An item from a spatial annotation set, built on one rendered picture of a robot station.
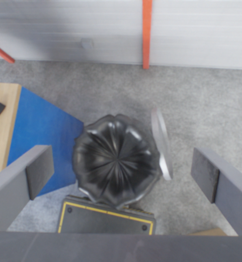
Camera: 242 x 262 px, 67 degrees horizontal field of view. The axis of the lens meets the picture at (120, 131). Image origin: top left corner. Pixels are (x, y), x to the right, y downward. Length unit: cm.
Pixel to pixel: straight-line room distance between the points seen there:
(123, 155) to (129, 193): 25
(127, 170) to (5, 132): 67
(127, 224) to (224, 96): 136
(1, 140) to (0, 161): 9
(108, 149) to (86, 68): 105
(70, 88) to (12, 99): 104
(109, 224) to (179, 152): 82
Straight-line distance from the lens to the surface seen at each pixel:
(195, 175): 17
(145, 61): 175
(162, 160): 118
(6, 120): 97
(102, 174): 115
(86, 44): 163
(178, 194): 173
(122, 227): 144
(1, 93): 102
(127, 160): 117
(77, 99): 188
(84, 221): 149
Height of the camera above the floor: 168
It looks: 79 degrees down
